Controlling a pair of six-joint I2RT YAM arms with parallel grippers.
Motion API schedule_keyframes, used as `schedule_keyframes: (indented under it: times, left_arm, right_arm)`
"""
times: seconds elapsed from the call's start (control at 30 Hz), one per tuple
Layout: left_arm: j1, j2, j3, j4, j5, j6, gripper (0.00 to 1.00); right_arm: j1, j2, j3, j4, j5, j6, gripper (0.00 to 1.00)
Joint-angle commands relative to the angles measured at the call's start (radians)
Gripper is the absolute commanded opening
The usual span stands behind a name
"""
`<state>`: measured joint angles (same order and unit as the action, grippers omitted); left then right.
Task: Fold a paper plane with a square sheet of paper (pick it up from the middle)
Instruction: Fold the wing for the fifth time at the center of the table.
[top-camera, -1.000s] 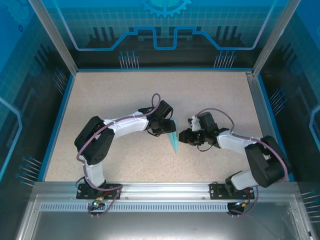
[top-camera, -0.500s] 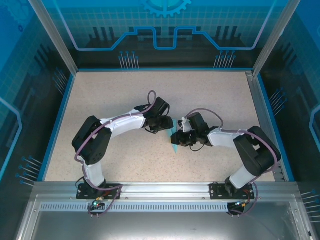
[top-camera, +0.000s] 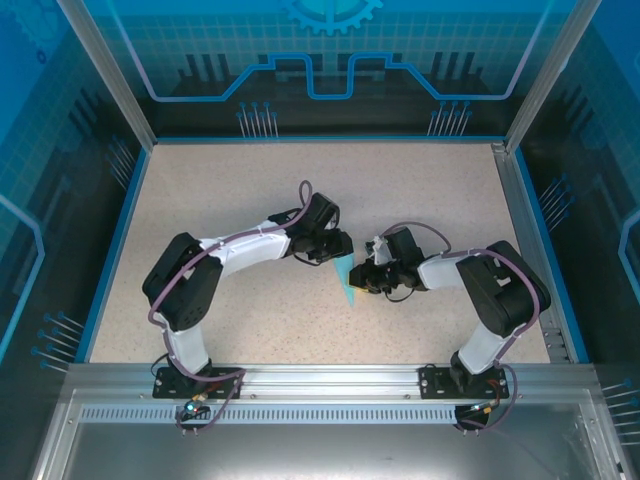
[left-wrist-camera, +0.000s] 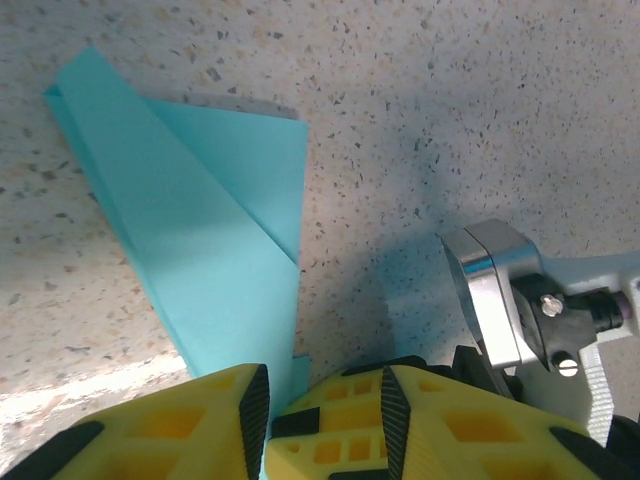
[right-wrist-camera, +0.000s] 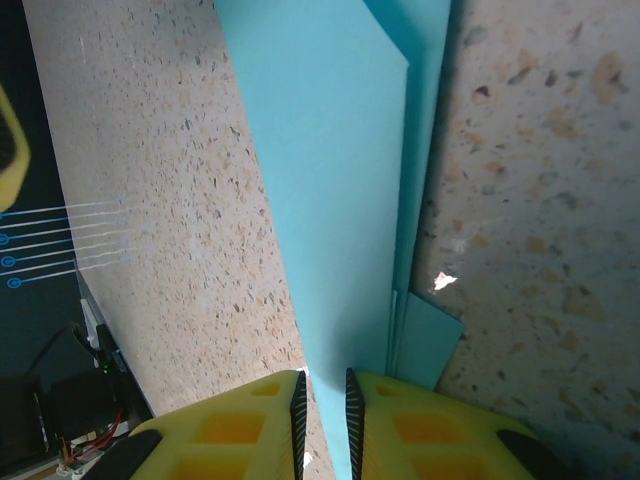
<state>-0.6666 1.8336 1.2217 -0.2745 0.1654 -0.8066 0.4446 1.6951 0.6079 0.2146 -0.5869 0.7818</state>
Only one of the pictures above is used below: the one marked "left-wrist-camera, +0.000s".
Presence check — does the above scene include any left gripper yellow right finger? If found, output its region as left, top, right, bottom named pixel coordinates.
left=380, top=363, right=640, bottom=480

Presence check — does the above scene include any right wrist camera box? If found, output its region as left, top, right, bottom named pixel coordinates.
left=439, top=218, right=640, bottom=444

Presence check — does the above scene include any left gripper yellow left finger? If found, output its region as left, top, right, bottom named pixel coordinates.
left=0, top=363, right=272, bottom=480

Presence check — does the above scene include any light blue cloth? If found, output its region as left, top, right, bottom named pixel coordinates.
left=43, top=45, right=311, bottom=401

